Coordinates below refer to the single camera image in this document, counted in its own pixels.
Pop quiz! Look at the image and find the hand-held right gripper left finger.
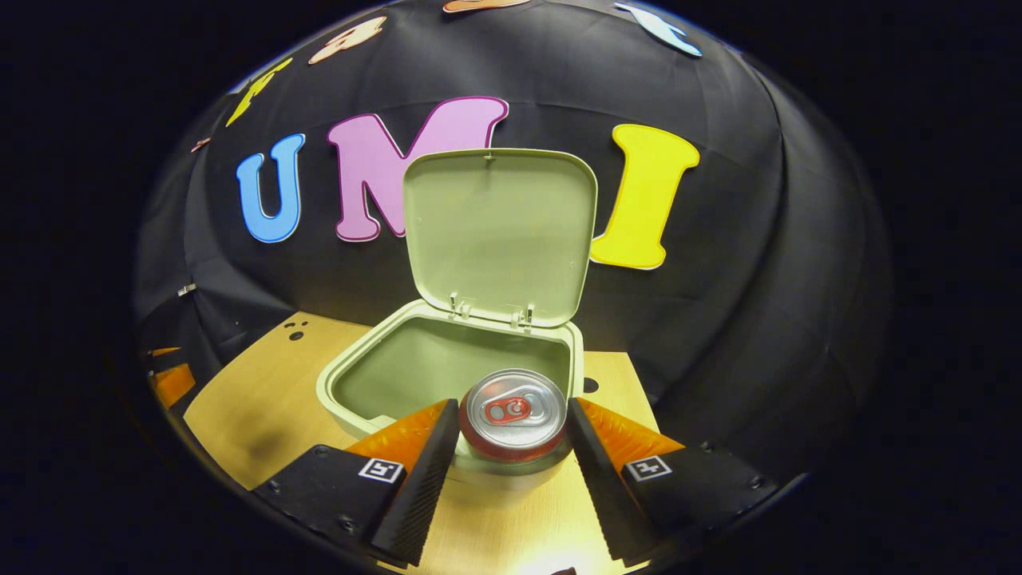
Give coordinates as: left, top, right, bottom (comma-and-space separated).
252, 398, 461, 569

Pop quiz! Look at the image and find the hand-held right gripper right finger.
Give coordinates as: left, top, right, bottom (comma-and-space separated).
565, 397, 803, 564

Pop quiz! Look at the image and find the red pop can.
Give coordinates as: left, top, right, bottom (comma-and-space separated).
458, 368, 570, 465

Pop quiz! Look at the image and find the pale green desktop garbage bin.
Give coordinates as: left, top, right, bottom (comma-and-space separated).
315, 148, 599, 492

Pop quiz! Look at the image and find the wooden desktop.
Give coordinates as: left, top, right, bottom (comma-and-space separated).
184, 311, 664, 575

